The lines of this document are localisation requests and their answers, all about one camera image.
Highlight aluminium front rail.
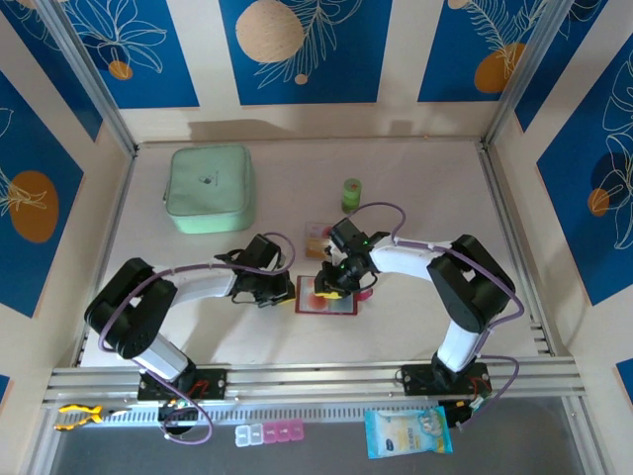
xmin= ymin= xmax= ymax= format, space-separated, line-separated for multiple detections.
xmin=42 ymin=356 xmax=588 ymax=405

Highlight blue white wipes packet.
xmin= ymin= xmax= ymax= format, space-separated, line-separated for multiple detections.
xmin=364 ymin=405 xmax=454 ymax=460

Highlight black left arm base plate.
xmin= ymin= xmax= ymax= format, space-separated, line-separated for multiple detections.
xmin=136 ymin=366 xmax=229 ymax=402

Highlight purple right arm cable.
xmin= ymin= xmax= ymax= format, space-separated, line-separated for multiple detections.
xmin=345 ymin=201 xmax=524 ymax=432

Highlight red leather card holder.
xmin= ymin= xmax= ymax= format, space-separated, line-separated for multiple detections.
xmin=294 ymin=275 xmax=373 ymax=317

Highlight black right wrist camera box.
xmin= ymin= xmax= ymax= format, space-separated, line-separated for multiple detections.
xmin=328 ymin=217 xmax=391 ymax=249

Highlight grey metal shelf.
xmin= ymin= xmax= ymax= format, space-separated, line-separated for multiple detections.
xmin=29 ymin=395 xmax=609 ymax=475

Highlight pink white credit card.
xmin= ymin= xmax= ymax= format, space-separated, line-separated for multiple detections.
xmin=298 ymin=278 xmax=327 ymax=312
xmin=305 ymin=220 xmax=338 ymax=242

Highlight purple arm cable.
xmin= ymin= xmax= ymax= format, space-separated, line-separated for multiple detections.
xmin=345 ymin=201 xmax=524 ymax=432
xmin=97 ymin=231 xmax=297 ymax=447

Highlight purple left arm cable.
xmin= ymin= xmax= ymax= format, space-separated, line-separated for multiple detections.
xmin=97 ymin=231 xmax=297 ymax=447

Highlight yellow black pliers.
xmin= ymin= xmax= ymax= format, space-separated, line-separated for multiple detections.
xmin=54 ymin=403 xmax=133 ymax=432

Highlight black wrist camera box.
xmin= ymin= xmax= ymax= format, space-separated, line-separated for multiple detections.
xmin=328 ymin=217 xmax=391 ymax=249
xmin=241 ymin=234 xmax=283 ymax=272

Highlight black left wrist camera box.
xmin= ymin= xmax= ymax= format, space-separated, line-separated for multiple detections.
xmin=241 ymin=234 xmax=283 ymax=272

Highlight mint green zipper pouch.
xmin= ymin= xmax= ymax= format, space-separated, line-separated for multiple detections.
xmin=162 ymin=143 xmax=258 ymax=235

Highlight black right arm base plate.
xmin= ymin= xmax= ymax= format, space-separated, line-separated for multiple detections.
xmin=401 ymin=362 xmax=492 ymax=397

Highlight white pink pill organizer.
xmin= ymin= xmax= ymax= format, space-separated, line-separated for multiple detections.
xmin=234 ymin=420 xmax=306 ymax=447

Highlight slotted grey cable duct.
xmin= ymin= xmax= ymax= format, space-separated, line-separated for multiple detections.
xmin=106 ymin=403 xmax=446 ymax=425

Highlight aluminium frame post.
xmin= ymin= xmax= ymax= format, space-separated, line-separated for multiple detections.
xmin=482 ymin=0 xmax=565 ymax=149
xmin=37 ymin=0 xmax=138 ymax=157

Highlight orange credit card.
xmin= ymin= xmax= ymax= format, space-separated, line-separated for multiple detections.
xmin=304 ymin=237 xmax=331 ymax=261

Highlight green cylindrical bottle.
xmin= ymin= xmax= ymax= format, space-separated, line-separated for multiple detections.
xmin=339 ymin=176 xmax=365 ymax=214

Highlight aluminium side rail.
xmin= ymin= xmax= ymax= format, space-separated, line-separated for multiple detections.
xmin=478 ymin=147 xmax=565 ymax=357

